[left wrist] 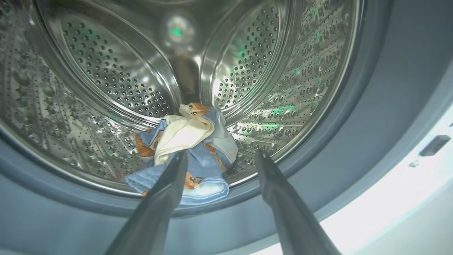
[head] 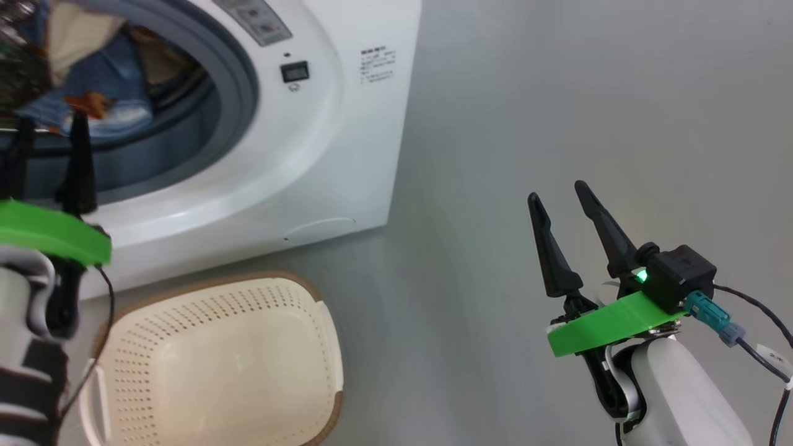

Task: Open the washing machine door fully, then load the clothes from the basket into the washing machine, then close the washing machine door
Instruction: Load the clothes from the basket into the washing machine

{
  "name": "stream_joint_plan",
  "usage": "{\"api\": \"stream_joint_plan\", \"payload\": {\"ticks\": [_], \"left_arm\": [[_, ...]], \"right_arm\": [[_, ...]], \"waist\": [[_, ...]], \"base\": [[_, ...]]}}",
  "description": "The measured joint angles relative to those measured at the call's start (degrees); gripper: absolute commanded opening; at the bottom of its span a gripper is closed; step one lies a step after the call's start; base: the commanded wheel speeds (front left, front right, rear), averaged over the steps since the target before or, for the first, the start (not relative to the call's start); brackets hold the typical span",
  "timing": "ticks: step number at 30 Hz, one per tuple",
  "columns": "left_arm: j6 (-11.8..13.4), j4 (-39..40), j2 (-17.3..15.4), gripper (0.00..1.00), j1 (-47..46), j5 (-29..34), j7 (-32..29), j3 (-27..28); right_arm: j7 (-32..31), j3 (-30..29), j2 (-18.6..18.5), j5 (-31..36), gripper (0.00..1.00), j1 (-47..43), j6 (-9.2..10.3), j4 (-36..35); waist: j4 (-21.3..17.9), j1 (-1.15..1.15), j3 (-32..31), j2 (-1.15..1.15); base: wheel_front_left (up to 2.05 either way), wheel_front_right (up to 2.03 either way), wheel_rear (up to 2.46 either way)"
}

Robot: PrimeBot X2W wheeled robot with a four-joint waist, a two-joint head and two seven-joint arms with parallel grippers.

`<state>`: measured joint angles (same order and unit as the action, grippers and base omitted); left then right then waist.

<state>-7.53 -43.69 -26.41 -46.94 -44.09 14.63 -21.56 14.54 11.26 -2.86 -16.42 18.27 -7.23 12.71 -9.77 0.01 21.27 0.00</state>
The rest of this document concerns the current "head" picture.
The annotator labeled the white cable tag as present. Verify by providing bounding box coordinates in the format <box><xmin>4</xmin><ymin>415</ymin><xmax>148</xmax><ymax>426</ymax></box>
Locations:
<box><xmin>757</xmin><ymin>344</ymin><xmax>793</xmax><ymax>388</ymax></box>

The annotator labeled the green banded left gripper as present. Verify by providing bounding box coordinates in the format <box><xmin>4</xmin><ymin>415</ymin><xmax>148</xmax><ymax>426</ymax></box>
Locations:
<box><xmin>0</xmin><ymin>111</ymin><xmax>113</xmax><ymax>338</ymax></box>

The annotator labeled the perforated steel washer drum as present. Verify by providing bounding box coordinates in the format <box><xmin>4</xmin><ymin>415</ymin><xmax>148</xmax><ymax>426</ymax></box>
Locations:
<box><xmin>0</xmin><ymin>0</ymin><xmax>53</xmax><ymax>115</ymax></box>

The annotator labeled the light blue garment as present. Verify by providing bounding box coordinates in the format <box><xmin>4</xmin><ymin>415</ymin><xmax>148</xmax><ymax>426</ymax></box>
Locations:
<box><xmin>81</xmin><ymin>99</ymin><xmax>156</xmax><ymax>140</ymax></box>

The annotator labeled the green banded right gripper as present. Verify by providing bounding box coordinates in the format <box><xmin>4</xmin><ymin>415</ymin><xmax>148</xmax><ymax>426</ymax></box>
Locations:
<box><xmin>527</xmin><ymin>180</ymin><xmax>688</xmax><ymax>422</ymax></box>

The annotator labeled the round white filter cover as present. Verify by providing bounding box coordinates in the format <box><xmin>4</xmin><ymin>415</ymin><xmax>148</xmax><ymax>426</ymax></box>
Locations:
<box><xmin>284</xmin><ymin>217</ymin><xmax>358</xmax><ymax>243</ymax></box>

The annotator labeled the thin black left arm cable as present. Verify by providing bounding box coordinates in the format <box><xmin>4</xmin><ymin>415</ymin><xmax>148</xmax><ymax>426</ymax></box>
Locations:
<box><xmin>59</xmin><ymin>265</ymin><xmax>116</xmax><ymax>428</ymax></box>

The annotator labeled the blue bear print garment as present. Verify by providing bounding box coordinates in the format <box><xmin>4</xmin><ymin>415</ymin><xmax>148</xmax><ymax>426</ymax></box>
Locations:
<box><xmin>19</xmin><ymin>0</ymin><xmax>156</xmax><ymax>128</ymax></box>

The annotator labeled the grey rubber door gasket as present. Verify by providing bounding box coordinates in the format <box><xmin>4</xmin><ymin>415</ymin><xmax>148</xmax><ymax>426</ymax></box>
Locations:
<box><xmin>0</xmin><ymin>0</ymin><xmax>260</xmax><ymax>205</ymax></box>

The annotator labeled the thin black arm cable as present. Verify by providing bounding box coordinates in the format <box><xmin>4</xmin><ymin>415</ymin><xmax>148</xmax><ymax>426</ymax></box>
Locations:
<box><xmin>59</xmin><ymin>265</ymin><xmax>116</xmax><ymax>428</ymax></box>
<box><xmin>712</xmin><ymin>282</ymin><xmax>793</xmax><ymax>446</ymax></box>

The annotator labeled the grey instruction sticker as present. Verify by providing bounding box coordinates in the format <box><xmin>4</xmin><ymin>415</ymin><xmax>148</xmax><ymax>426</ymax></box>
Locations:
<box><xmin>212</xmin><ymin>0</ymin><xmax>293</xmax><ymax>48</ymax></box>

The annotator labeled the cream garment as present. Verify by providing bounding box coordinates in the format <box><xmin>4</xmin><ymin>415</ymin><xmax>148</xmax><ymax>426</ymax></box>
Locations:
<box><xmin>46</xmin><ymin>0</ymin><xmax>193</xmax><ymax>87</ymax></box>

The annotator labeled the white front-load washing machine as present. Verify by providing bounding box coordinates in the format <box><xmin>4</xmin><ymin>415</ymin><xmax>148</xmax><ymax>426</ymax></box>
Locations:
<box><xmin>0</xmin><ymin>0</ymin><xmax>423</xmax><ymax>301</ymax></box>

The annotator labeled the cream perforated laundry basket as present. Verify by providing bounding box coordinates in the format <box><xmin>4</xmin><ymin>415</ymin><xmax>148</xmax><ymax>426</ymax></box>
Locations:
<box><xmin>79</xmin><ymin>271</ymin><xmax>345</xmax><ymax>446</ymax></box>

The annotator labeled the teal cable connector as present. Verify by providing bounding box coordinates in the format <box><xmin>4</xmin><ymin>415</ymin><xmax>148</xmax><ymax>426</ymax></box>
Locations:
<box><xmin>683</xmin><ymin>290</ymin><xmax>747</xmax><ymax>348</ymax></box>

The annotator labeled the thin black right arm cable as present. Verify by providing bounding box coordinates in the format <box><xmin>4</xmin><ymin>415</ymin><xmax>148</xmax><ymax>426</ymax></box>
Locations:
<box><xmin>712</xmin><ymin>282</ymin><xmax>793</xmax><ymax>446</ymax></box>

